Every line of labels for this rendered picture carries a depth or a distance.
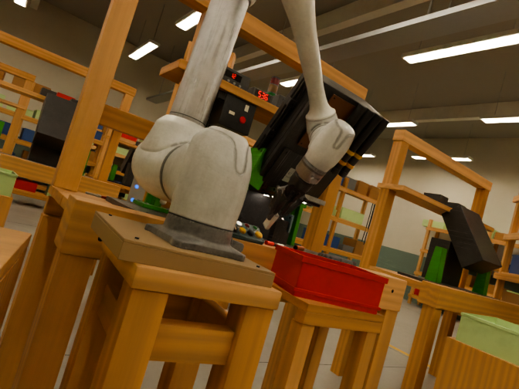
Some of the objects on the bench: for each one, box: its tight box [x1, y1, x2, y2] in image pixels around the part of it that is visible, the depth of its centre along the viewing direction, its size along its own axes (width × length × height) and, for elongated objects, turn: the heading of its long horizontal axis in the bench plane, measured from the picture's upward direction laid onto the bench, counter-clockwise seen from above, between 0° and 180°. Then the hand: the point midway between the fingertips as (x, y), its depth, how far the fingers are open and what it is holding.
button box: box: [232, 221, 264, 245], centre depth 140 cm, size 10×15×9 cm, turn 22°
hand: (270, 219), depth 137 cm, fingers closed
